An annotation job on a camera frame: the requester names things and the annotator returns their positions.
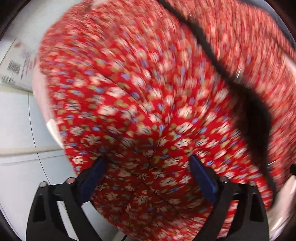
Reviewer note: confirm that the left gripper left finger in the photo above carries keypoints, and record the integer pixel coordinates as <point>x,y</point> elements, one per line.
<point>45,221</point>

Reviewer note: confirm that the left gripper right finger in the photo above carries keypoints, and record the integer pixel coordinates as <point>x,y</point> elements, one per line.
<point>238,211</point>

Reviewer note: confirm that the red floral quilted jacket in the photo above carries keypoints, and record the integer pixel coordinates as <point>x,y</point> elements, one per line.
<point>129,83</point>

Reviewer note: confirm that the pink polka dot bedsheet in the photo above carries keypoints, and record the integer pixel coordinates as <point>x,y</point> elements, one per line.
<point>42,97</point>

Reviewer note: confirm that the white notice board QR code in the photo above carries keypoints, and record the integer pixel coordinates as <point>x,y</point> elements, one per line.
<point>17,64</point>

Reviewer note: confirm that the white pipe on wall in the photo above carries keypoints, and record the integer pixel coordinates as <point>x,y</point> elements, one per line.
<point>26,151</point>

